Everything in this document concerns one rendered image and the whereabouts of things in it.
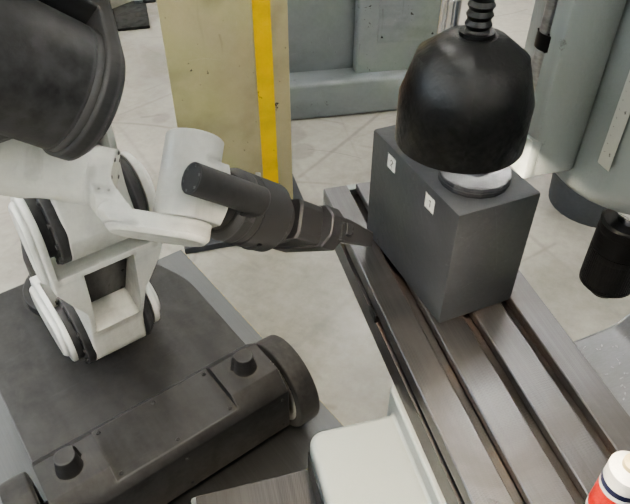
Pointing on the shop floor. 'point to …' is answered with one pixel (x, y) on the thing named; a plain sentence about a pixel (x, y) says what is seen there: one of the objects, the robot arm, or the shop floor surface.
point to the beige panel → (233, 82)
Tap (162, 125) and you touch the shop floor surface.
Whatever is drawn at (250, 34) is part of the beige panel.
